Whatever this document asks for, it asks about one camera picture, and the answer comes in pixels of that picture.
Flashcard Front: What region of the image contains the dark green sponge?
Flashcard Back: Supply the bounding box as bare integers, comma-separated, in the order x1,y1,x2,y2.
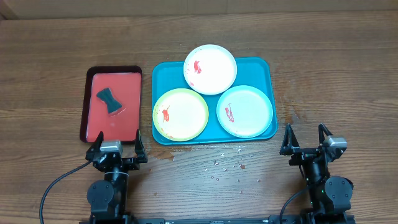
96,88,123,114

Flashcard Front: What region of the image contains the white plate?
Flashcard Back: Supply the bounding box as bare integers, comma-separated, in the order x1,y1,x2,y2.
183,44,237,95

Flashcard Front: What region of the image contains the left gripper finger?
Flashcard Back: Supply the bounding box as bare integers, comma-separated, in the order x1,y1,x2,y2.
134,129,148,164
85,131,104,161

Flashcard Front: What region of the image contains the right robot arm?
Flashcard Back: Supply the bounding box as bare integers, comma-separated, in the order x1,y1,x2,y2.
277,123,355,223

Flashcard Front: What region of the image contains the teal plastic tray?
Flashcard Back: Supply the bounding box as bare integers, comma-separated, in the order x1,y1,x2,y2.
152,57,278,146

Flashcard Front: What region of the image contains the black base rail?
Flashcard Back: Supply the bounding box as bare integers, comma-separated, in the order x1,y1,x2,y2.
79,214,356,224

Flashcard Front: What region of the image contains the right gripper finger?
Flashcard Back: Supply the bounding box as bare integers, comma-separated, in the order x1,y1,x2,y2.
318,123,332,144
279,124,300,156

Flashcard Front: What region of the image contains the dark red water tray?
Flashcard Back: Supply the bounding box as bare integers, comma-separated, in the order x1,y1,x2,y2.
79,65,142,144

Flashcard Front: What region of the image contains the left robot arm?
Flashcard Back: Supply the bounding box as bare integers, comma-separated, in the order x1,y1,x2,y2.
85,131,148,223

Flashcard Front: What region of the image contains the light blue plate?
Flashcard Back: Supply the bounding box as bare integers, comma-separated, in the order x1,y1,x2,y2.
216,85,274,138

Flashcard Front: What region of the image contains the green rimmed plate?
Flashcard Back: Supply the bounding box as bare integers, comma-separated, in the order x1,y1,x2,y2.
152,88,209,142

